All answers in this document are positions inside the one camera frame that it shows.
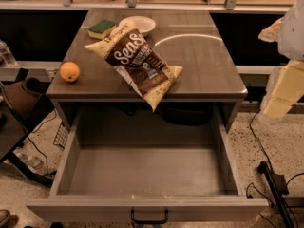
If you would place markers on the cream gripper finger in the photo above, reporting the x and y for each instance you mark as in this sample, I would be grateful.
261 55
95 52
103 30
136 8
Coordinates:
284 89
270 34

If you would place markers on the brown chip bag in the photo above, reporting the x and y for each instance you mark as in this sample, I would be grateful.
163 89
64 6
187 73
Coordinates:
136 61

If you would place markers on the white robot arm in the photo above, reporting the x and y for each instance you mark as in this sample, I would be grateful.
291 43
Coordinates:
290 41

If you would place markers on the open grey top drawer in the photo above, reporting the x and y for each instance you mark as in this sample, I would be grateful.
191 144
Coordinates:
114 163

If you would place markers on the white bowl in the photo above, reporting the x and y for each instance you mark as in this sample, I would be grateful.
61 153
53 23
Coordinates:
144 24

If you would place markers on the green yellow sponge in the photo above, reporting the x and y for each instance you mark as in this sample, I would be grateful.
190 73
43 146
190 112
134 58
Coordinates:
101 29

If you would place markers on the orange fruit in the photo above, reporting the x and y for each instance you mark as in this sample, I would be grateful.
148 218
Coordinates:
69 71

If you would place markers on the brown office chair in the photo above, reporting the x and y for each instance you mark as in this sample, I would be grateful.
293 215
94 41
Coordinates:
24 107

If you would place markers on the plastic bottle on floor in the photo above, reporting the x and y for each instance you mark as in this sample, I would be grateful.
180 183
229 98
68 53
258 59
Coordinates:
32 162

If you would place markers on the plastic water bottle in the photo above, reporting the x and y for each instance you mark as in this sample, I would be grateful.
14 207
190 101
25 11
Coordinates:
6 55

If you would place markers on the black stand with cables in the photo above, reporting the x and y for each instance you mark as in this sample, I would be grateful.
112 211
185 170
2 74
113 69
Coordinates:
281 201

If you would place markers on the black drawer handle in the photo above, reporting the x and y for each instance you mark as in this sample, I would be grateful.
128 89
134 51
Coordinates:
149 218

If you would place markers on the black wire rack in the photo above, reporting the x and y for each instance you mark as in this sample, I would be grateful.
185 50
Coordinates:
61 136

